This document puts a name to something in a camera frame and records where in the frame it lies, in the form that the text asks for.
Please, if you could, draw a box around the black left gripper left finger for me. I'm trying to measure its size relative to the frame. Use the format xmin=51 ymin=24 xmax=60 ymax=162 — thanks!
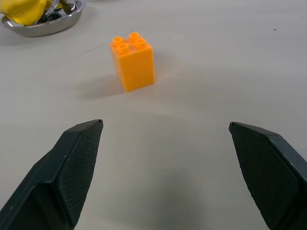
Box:
xmin=0 ymin=119 xmax=104 ymax=230

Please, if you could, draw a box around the crumpled yellow cloth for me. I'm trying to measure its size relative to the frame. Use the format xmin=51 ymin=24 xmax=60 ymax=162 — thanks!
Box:
xmin=0 ymin=0 xmax=54 ymax=26

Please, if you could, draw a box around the yellow studded toy block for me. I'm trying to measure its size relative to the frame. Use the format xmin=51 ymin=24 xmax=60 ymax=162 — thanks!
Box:
xmin=109 ymin=31 xmax=155 ymax=92

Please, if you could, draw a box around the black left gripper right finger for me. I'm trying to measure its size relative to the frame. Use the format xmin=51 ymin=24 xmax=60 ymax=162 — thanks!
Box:
xmin=228 ymin=121 xmax=307 ymax=230

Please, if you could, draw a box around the shiny metal bowl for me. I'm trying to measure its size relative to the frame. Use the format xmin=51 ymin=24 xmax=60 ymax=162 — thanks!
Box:
xmin=0 ymin=0 xmax=86 ymax=38

